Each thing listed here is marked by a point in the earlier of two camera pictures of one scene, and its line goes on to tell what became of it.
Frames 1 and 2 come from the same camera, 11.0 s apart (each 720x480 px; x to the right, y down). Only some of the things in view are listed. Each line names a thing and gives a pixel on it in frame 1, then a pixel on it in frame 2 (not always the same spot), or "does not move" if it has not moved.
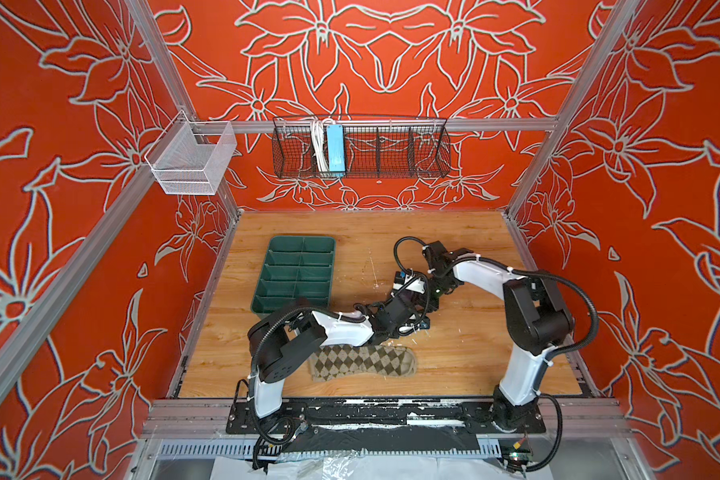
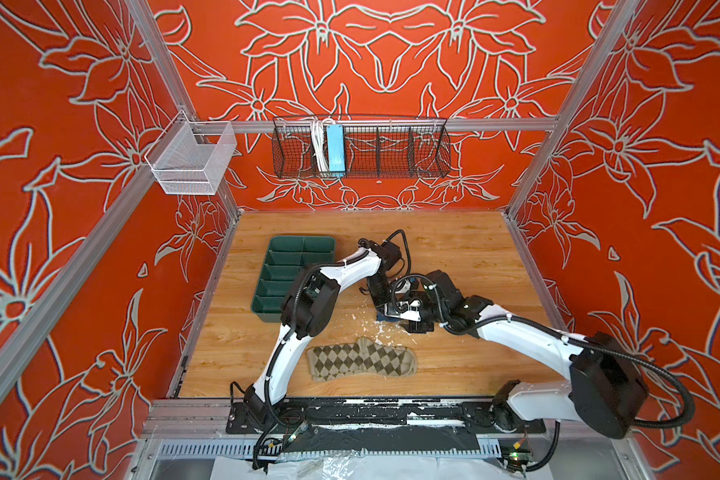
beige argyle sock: (333, 362) does not move
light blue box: (335, 146) does not move
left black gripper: (382, 304) to (380, 303)
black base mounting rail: (526, 415) does not move
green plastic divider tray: (295, 268) does not move
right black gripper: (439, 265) to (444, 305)
